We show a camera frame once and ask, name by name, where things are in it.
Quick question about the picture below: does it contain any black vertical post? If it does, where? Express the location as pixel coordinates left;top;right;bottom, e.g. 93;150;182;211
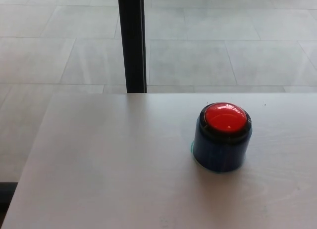
117;0;148;94

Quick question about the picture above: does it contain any red push button blue base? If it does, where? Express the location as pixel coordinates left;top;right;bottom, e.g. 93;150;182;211
190;102;254;175

